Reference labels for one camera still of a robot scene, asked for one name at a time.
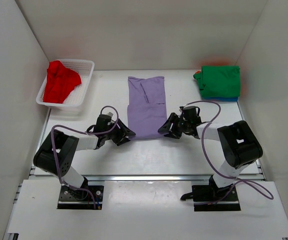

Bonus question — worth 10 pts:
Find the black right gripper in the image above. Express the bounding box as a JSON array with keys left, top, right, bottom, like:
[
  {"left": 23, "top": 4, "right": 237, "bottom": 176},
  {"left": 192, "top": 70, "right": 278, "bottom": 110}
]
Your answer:
[{"left": 159, "top": 113, "right": 191, "bottom": 139}]

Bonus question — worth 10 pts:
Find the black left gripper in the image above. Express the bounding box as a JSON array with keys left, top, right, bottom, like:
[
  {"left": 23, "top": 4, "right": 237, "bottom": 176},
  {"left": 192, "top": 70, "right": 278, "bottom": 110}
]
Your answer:
[{"left": 104, "top": 118, "right": 135, "bottom": 147}]

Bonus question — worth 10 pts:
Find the purple t-shirt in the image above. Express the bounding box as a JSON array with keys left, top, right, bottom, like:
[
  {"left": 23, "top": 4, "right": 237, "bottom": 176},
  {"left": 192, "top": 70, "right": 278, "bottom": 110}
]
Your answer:
[{"left": 127, "top": 76, "right": 167, "bottom": 141}]

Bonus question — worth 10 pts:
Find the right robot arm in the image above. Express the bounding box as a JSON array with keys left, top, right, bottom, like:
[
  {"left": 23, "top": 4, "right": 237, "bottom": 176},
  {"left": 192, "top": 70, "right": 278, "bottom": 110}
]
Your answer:
[{"left": 158, "top": 106, "right": 263, "bottom": 200}]

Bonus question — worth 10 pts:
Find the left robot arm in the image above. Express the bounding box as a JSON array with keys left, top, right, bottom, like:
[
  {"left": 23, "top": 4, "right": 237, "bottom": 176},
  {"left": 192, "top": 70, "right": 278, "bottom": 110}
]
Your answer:
[{"left": 33, "top": 113, "right": 136, "bottom": 199}]

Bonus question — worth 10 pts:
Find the green folded t-shirt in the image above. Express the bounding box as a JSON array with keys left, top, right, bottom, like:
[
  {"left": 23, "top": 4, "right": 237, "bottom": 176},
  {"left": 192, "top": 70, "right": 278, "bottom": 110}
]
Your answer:
[{"left": 193, "top": 65, "right": 241, "bottom": 98}]

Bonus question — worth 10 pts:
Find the blue folded t-shirt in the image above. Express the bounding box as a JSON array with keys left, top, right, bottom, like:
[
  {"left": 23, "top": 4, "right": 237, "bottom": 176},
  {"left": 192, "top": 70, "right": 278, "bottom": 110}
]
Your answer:
[{"left": 202, "top": 96, "right": 238, "bottom": 103}]

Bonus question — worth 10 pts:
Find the white plastic basket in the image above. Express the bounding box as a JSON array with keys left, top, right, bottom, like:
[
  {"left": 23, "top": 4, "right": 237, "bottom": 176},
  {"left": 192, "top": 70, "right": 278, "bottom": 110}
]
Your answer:
[{"left": 36, "top": 59, "right": 95, "bottom": 112}]

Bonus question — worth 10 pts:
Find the red t-shirt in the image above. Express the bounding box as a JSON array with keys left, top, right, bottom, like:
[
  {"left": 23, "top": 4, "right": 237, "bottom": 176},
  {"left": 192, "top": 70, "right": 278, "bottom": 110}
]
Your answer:
[{"left": 43, "top": 60, "right": 82, "bottom": 104}]

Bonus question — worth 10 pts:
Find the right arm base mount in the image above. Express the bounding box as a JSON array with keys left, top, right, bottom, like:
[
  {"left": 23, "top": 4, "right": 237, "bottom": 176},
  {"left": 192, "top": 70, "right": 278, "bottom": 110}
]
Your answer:
[{"left": 180, "top": 178, "right": 241, "bottom": 212}]

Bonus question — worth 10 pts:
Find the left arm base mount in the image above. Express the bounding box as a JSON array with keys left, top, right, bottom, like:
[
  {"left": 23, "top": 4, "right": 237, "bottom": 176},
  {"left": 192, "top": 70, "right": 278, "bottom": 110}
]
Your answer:
[{"left": 57, "top": 182, "right": 104, "bottom": 211}]

